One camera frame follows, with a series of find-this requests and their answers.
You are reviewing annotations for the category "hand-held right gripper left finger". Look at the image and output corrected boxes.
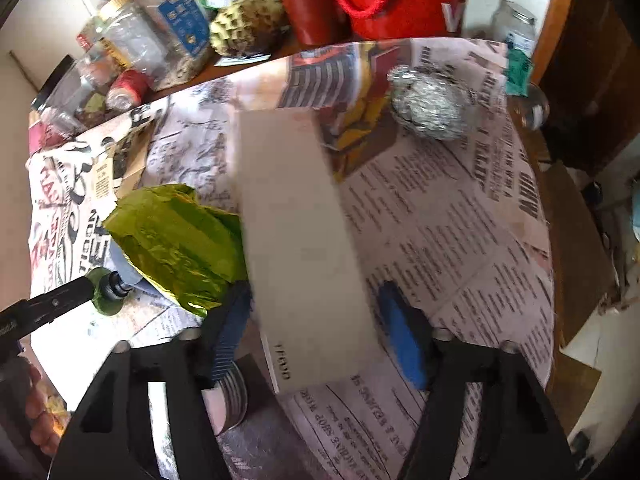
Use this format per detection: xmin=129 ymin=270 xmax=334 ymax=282
xmin=57 ymin=282 xmax=253 ymax=480

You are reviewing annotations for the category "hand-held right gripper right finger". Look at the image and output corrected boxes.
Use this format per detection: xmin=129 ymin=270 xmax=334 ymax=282
xmin=375 ymin=280 xmax=581 ymax=480

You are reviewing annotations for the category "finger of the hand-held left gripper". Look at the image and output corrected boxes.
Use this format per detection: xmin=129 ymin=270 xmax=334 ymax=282
xmin=20 ymin=267 xmax=133 ymax=333

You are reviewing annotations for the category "green foil wrapper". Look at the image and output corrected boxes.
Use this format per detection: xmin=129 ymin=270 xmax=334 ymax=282
xmin=102 ymin=184 xmax=251 ymax=317

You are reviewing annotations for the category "white cardboard box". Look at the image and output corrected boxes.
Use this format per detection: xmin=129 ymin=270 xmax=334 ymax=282
xmin=234 ymin=108 xmax=387 ymax=397

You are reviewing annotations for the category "small brown cardboard box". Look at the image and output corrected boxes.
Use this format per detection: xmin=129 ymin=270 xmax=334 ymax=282
xmin=107 ymin=132 xmax=166 ymax=197

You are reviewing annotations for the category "person's left hand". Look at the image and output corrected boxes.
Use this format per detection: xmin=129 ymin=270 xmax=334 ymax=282
xmin=26 ymin=360 xmax=68 ymax=457

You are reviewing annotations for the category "silver tin can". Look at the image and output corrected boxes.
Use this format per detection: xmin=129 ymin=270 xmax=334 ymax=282
xmin=212 ymin=362 xmax=250 ymax=434

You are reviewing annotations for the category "newspaper print tablecloth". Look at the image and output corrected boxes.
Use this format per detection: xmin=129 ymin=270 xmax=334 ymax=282
xmin=27 ymin=37 xmax=557 ymax=480

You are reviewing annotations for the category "pink and brown bag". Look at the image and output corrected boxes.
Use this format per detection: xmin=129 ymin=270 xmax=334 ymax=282
xmin=27 ymin=120 xmax=54 ymax=157

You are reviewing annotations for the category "flat cardboard sheet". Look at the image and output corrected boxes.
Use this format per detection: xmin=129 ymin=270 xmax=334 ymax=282
xmin=542 ymin=160 xmax=619 ymax=349

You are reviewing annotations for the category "clear jar with black lid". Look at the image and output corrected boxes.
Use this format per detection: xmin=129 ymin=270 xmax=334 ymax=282
xmin=31 ymin=54 xmax=110 ymax=132

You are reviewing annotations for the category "small red-capped spice jar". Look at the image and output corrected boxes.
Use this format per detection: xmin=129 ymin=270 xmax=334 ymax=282
xmin=106 ymin=67 xmax=152 ymax=112

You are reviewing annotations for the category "aluminium foil ball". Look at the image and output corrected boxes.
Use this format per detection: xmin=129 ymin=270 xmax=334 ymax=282
xmin=388 ymin=64 xmax=482 ymax=142

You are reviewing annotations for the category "small drinking glass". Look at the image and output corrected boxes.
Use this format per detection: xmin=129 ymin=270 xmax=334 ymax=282
xmin=519 ymin=82 xmax=551 ymax=132

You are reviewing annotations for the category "clear jar with gold lid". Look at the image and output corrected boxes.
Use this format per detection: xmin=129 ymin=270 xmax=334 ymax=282
xmin=98 ymin=0 xmax=212 ymax=89

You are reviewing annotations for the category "green packet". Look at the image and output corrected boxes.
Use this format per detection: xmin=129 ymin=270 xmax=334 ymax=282
xmin=505 ymin=45 xmax=534 ymax=97

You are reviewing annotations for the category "custard apple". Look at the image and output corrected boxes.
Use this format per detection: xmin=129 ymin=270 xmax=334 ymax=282
xmin=209 ymin=0 xmax=292 ymax=59

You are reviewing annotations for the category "empty glass jar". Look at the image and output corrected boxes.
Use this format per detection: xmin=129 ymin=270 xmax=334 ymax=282
xmin=492 ymin=0 xmax=539 ymax=55

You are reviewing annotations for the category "red sauce bottle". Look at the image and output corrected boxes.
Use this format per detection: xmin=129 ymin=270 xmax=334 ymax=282
xmin=276 ymin=0 xmax=349 ymax=47

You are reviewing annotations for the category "brown wooden cabinet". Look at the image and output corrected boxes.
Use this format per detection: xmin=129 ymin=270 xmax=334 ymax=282
xmin=530 ymin=0 xmax=640 ymax=173

